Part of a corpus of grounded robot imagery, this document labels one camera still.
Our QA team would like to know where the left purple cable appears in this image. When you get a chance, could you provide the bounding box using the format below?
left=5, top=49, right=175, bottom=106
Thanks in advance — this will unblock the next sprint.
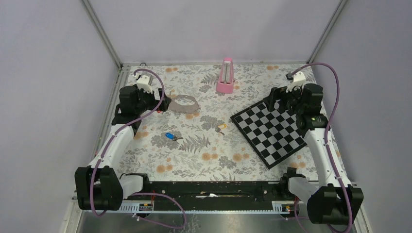
left=89, top=68, right=188, bottom=230

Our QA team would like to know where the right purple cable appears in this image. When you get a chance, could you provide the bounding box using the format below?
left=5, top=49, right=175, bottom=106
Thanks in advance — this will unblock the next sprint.
left=285, top=62, right=353, bottom=233

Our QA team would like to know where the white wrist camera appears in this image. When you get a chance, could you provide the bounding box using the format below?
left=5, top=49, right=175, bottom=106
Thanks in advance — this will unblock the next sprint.
left=286, top=71, right=306, bottom=93
left=135, top=73, right=153, bottom=94

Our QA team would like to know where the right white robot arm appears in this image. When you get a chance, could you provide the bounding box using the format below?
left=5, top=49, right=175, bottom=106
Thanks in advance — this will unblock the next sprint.
left=263, top=83, right=364, bottom=228

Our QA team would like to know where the black white chessboard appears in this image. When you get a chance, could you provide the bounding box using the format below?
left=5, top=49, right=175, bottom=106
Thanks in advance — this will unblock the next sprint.
left=230, top=100, right=307, bottom=169

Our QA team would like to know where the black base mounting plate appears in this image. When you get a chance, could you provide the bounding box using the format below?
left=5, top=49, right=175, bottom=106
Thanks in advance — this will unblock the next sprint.
left=128, top=181, right=296, bottom=212

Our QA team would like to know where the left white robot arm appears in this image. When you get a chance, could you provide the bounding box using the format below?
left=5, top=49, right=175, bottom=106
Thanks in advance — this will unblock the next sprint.
left=74, top=84, right=171, bottom=216

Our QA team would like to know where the yellow tagged key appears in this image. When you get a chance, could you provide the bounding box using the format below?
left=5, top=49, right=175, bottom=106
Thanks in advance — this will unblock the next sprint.
left=215, top=124, right=227, bottom=135

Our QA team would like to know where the purple cable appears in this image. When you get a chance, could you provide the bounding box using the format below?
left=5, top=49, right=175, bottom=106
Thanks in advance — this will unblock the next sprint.
left=89, top=68, right=188, bottom=230
left=285, top=62, right=353, bottom=233

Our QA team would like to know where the pink metronome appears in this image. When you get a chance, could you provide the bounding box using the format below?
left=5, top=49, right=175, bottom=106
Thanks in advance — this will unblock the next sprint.
left=216, top=57, right=235, bottom=94

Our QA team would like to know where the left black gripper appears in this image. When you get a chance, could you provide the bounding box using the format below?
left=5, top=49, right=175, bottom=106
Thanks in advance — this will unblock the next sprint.
left=135, top=84, right=171, bottom=114

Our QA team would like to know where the floral patterned table mat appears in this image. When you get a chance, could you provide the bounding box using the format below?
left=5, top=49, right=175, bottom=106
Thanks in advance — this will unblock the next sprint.
left=118, top=64, right=318, bottom=181

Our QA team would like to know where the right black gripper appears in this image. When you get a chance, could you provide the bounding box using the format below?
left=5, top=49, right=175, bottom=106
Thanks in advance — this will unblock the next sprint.
left=262, top=82, right=305, bottom=115

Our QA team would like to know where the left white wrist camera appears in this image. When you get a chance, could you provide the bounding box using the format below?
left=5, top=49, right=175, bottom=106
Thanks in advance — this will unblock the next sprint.
left=135, top=73, right=153, bottom=94

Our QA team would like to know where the blue tagged key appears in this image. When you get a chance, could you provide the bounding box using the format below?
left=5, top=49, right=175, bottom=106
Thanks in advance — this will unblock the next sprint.
left=165, top=133, right=183, bottom=141

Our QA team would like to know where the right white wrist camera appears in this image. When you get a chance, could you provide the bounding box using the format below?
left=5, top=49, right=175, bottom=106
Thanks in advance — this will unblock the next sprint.
left=286, top=71, right=306, bottom=93

